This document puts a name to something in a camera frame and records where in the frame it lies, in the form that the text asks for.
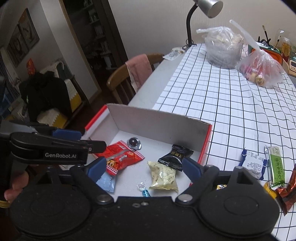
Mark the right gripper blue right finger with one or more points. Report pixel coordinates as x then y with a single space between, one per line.
192 169

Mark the white and blue snack packet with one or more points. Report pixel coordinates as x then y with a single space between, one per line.
253 163

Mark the yellow minion snack packet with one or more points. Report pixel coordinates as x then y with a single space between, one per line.
221 186

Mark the black snack packet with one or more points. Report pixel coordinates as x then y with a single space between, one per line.
175 157

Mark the dark bookshelf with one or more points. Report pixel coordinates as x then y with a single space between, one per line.
98 36

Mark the blue candy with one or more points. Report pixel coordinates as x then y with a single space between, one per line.
145 193

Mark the light blue packet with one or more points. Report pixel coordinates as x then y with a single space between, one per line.
107 182

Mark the pink towel on chair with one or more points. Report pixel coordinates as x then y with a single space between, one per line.
139 70

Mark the black garment on chair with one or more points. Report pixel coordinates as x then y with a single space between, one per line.
42 92

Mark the orange green storage basket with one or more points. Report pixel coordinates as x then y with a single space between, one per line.
274 53

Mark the small white digital timer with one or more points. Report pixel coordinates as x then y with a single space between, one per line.
292 67

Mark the red noodle snack packet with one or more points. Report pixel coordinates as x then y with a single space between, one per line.
119 156

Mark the small yellow snack packet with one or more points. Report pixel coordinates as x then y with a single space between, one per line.
267 188

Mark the silver chocolate ball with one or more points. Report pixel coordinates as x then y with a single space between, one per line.
134 143

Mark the cream snack packet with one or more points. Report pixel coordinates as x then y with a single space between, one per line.
163 177

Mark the copper brown foil packet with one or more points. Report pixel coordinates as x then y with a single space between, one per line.
287 195

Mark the clear bag of pink snacks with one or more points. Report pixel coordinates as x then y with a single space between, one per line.
258 66

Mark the small packet near lamp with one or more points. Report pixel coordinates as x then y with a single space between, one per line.
175 52

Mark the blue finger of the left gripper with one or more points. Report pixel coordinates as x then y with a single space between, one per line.
94 146
67 134

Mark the green snack bar packet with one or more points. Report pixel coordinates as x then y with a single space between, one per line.
275 165

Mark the red and white cardboard box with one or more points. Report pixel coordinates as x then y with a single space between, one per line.
157 132

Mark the white grid tablecloth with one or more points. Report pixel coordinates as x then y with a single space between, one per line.
242 114

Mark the yellow drink bottle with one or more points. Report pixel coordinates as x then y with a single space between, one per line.
285 49

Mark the silver desk lamp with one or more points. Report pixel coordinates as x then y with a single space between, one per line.
209 9

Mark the clear bag of grey snacks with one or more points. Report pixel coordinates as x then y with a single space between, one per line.
223 46

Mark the person's left hand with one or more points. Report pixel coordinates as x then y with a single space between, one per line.
18 184

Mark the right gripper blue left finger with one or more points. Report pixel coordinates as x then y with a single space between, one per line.
96 169

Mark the left wooden chair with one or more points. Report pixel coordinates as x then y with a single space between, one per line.
119 82

